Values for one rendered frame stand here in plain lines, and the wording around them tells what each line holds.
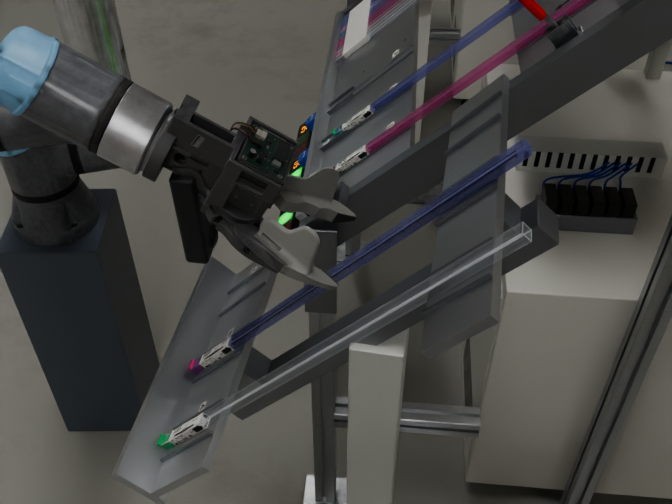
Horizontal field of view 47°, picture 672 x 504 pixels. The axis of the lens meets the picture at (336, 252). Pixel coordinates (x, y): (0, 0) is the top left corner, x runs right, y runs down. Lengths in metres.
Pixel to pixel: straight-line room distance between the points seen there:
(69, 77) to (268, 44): 2.45
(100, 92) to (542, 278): 0.78
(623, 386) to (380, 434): 0.53
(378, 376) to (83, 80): 0.43
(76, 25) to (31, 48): 0.49
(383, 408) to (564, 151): 0.70
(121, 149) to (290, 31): 2.54
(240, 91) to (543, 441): 1.77
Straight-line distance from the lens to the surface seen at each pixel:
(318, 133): 1.32
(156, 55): 3.13
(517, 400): 1.43
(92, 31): 1.22
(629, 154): 1.48
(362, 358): 0.84
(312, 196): 0.79
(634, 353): 1.30
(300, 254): 0.71
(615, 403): 1.39
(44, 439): 1.88
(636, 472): 1.66
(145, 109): 0.71
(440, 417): 1.42
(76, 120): 0.72
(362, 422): 0.94
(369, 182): 1.08
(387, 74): 1.33
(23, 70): 0.72
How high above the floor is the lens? 1.48
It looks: 43 degrees down
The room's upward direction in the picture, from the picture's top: straight up
